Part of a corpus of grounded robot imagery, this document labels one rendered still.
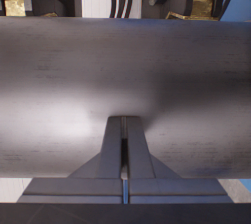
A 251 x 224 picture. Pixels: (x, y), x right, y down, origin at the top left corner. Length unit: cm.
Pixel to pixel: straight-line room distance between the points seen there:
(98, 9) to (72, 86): 255
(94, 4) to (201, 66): 258
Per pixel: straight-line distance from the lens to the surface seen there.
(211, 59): 19
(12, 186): 392
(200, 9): 55
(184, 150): 19
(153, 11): 84
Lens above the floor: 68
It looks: 1 degrees down
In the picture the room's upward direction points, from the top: 89 degrees counter-clockwise
